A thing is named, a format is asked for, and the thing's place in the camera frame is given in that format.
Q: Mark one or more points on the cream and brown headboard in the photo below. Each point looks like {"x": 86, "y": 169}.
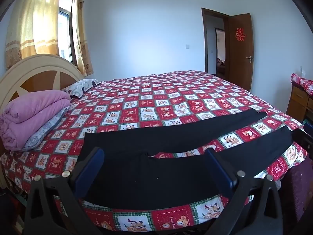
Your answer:
{"x": 39, "y": 63}

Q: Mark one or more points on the brown wooden door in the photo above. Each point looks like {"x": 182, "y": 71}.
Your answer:
{"x": 242, "y": 68}

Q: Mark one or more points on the black pants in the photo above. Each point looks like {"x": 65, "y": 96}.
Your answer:
{"x": 146, "y": 178}

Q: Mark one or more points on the grey patterned folded blanket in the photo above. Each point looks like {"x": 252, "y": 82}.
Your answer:
{"x": 41, "y": 134}

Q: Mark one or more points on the red paper door decoration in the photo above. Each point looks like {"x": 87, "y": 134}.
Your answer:
{"x": 240, "y": 34}

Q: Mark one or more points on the white printed pillow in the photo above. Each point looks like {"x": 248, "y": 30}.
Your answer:
{"x": 80, "y": 87}

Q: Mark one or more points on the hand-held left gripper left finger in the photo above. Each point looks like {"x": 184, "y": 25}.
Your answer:
{"x": 89, "y": 167}

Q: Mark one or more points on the window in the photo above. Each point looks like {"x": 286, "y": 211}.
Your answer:
{"x": 66, "y": 19}

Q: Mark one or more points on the folded pink quilt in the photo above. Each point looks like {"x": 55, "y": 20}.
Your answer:
{"x": 29, "y": 112}

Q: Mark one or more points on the wooden cabinet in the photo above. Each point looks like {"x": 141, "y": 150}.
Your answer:
{"x": 297, "y": 105}

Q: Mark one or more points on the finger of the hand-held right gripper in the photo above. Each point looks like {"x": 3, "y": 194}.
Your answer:
{"x": 302, "y": 139}

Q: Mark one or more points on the brown door frame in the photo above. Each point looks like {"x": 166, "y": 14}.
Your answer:
{"x": 203, "y": 41}

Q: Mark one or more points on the white wall plug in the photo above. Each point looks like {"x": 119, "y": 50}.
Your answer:
{"x": 303, "y": 70}

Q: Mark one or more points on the wide yellow curtain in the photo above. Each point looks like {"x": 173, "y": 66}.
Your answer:
{"x": 34, "y": 22}

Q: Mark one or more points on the person's purple clothing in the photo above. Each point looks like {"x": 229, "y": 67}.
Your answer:
{"x": 297, "y": 191}

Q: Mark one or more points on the narrow yellow curtain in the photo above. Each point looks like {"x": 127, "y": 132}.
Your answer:
{"x": 82, "y": 36}

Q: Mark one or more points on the red plaid cloth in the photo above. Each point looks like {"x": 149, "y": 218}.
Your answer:
{"x": 302, "y": 82}

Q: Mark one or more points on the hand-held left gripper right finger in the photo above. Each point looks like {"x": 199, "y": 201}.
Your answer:
{"x": 220, "y": 173}

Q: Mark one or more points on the red checkered printed bed sheet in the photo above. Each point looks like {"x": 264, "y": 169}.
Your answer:
{"x": 146, "y": 107}

